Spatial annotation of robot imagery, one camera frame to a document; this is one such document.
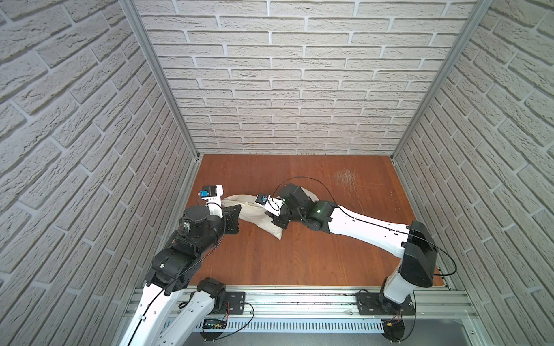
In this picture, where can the aluminium front mounting rail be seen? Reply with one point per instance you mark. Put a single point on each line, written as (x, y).
(339, 302)

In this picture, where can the cream cloth soil bag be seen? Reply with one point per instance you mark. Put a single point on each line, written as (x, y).
(310, 194)
(253, 213)

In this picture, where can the aluminium corner post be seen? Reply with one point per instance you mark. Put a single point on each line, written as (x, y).
(467, 32)
(131, 12)

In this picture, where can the right small electronics board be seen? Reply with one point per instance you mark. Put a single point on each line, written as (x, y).
(393, 330)

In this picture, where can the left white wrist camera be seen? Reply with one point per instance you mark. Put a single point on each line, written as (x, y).
(212, 196)

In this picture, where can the left aluminium corner post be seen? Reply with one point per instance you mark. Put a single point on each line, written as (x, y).
(131, 12)

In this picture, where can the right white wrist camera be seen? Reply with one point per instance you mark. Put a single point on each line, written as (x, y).
(270, 204)

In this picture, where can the left small electronics board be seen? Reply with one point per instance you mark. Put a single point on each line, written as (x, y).
(213, 324)

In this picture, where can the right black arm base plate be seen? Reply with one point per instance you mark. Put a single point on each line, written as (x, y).
(371, 304)

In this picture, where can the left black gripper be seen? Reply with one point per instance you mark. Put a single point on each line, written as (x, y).
(234, 218)

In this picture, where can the right aluminium corner post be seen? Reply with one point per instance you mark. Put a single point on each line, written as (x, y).
(467, 32)

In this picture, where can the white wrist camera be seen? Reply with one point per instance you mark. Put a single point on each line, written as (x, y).
(270, 204)
(212, 196)

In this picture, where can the small electronics board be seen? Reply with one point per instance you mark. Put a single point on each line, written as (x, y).
(393, 330)
(213, 324)

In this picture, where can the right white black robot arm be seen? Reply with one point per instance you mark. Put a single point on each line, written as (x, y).
(412, 244)

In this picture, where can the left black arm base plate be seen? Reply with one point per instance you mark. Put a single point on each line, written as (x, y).
(233, 303)

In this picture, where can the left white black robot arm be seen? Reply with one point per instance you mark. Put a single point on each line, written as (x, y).
(200, 231)

